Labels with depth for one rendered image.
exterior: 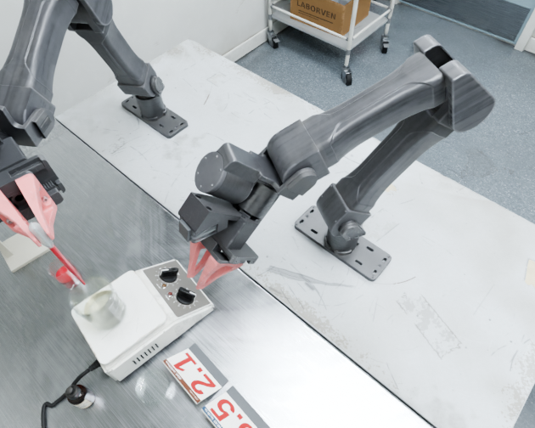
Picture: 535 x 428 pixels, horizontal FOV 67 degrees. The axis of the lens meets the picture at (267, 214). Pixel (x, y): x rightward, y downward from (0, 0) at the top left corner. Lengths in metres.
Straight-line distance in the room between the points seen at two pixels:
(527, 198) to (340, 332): 1.74
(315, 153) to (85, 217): 0.59
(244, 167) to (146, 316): 0.31
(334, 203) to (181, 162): 0.43
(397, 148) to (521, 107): 2.25
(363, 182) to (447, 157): 1.72
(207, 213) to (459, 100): 0.36
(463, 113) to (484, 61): 2.54
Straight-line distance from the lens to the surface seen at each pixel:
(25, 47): 0.73
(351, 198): 0.69
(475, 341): 0.83
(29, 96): 0.68
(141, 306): 0.72
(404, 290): 0.82
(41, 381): 0.84
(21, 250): 0.97
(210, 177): 0.54
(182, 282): 0.77
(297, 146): 0.55
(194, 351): 0.76
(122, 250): 0.89
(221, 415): 0.70
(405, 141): 0.66
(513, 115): 2.80
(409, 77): 0.58
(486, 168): 2.42
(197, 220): 0.53
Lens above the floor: 1.62
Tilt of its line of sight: 55 degrees down
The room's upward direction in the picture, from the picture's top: 2 degrees counter-clockwise
